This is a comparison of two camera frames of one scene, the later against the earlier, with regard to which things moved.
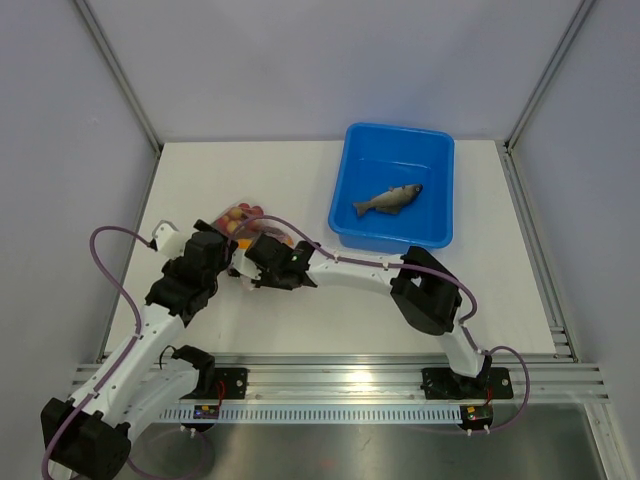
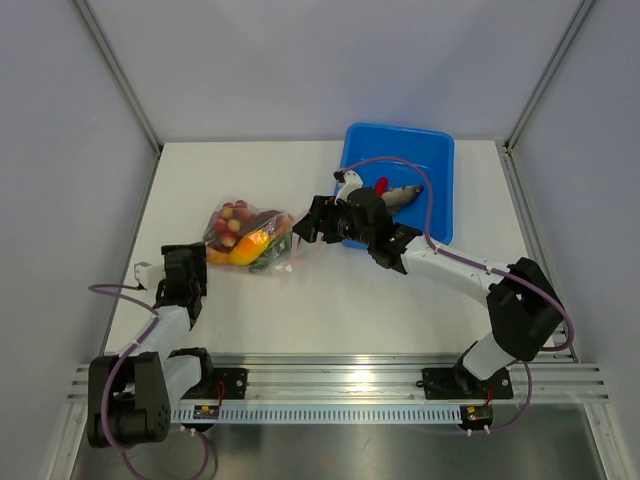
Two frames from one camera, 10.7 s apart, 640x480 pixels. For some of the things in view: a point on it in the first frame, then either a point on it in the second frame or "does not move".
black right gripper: x=265 y=281 -> x=323 y=208
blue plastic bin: x=395 y=189 does not move
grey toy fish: x=391 y=201 does not move
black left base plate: x=235 y=382 does not move
